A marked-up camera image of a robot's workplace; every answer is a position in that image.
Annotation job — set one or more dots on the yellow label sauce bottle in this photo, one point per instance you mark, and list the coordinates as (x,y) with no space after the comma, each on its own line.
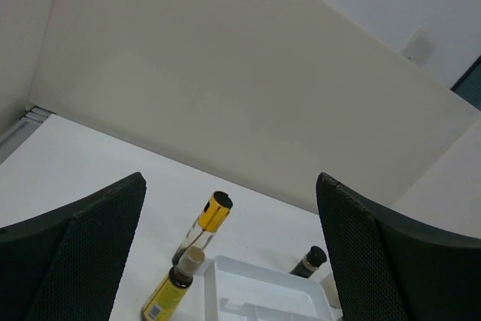
(167,296)

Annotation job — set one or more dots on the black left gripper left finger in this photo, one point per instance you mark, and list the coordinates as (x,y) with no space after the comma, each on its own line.
(66,264)

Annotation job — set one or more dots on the aluminium table edge rail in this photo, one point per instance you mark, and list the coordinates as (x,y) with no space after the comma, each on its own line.
(21,130)

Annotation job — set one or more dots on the white wall outlet plate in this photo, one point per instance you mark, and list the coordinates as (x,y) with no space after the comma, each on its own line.
(419,48)

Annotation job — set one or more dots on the gold cap glass spray bottle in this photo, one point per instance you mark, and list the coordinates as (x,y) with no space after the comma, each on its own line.
(206,225)

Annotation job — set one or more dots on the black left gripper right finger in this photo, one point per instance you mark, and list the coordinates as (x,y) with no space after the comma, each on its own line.
(387,266)

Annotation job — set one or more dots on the black cap spice jar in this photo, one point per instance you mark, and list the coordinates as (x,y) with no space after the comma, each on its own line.
(310,263)

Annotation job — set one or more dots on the white plastic organizer tray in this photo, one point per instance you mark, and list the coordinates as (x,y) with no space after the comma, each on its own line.
(235,290)

